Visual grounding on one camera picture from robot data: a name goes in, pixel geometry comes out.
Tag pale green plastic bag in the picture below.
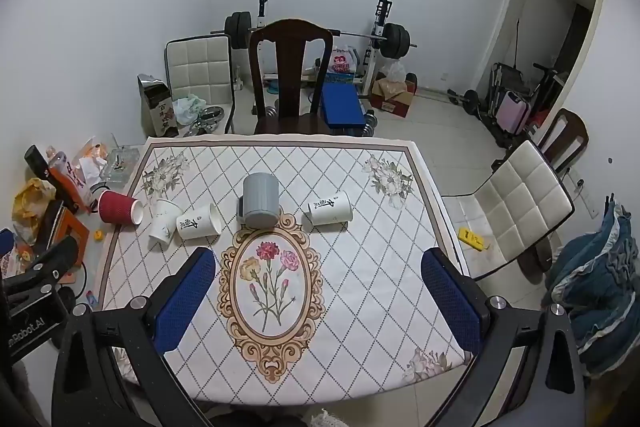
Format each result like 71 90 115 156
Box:
172 94 207 126

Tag small floor dumbbell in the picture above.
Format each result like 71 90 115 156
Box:
446 89 482 108

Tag clear plastic bag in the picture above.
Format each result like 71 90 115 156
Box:
383 60 408 84

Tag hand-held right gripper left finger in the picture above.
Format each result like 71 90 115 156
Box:
51 247 221 427

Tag small white paper cup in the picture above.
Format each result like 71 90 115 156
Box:
148 199 182 244

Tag glass ashtray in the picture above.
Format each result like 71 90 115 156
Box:
100 147 142 184

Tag orange framed black case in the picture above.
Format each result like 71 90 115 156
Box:
33 200 91 269

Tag blue denim cloth pile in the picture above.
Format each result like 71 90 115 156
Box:
545 201 640 378

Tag white weight rack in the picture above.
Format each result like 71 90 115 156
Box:
252 0 396 98

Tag metal bowls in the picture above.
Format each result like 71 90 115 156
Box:
189 106 226 138

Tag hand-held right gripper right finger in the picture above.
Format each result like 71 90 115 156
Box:
421 248 587 427

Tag blue bench pad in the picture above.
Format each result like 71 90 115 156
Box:
320 83 367 128

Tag red and white plastic bag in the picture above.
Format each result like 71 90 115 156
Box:
327 46 360 74

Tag floral diamond pattern tablecloth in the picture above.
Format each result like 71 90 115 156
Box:
96 136 473 407

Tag grey mug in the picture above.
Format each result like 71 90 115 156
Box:
237 172 281 230

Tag white padded chair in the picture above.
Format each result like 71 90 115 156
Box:
441 140 576 282
165 34 237 136

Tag black folded cart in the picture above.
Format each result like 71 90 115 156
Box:
487 62 533 118

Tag yellow tool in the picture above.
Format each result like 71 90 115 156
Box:
457 228 487 253

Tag white printed paper cup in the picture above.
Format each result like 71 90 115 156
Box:
306 191 352 228
175 203 221 241

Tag cardboard box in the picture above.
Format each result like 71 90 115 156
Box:
369 74 419 120

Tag pink suitcase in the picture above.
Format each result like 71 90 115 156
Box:
500 90 532 135

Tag brown gift bag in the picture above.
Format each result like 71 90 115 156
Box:
137 73 180 138

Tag red ribbed paper cup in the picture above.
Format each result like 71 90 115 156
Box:
98 190 145 225

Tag dark wooden chair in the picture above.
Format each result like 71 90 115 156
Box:
248 19 335 136
530 108 590 180

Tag barbell with black plates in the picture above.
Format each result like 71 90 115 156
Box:
210 11 419 58

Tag chrome dumbbell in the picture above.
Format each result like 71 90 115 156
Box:
361 109 382 138

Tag yellow plastic bag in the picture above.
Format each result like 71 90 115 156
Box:
12 178 58 244

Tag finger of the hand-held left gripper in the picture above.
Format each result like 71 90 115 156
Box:
22 236 82 284

